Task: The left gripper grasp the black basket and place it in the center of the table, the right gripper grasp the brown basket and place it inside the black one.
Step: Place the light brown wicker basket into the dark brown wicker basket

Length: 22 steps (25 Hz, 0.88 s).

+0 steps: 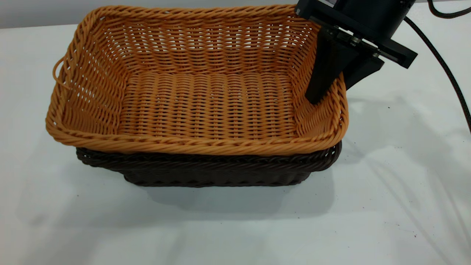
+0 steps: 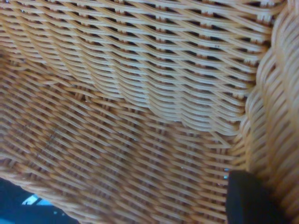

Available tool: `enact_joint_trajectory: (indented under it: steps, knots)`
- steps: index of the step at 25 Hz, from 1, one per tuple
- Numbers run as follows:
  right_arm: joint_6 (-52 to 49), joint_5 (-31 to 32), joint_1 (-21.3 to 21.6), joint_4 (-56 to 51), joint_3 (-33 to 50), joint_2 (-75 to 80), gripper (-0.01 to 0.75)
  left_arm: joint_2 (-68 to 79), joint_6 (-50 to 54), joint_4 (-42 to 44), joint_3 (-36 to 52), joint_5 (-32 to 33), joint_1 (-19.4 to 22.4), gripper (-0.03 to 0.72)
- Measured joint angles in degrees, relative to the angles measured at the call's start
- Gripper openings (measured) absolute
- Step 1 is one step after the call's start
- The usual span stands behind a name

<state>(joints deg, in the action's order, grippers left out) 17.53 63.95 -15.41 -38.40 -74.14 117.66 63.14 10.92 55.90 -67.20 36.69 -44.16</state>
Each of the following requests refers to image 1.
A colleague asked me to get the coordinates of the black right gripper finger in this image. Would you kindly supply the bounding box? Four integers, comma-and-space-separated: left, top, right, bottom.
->
304, 26, 360, 105
341, 51, 385, 91

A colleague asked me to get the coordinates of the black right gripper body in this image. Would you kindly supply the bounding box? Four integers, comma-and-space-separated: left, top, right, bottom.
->
294, 0, 418, 70

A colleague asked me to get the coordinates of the orange woven wicker basket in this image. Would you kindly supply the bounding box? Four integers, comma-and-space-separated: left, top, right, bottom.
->
46, 4, 349, 156

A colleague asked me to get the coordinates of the black woven wicker basket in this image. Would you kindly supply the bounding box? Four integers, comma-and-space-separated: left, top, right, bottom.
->
75, 141, 343, 187

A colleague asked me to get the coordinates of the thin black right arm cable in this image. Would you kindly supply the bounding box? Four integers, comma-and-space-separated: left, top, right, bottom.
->
427, 0, 471, 19

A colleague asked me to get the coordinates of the black braided right camera cable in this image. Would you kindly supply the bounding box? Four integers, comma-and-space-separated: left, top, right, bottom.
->
403, 17, 471, 134

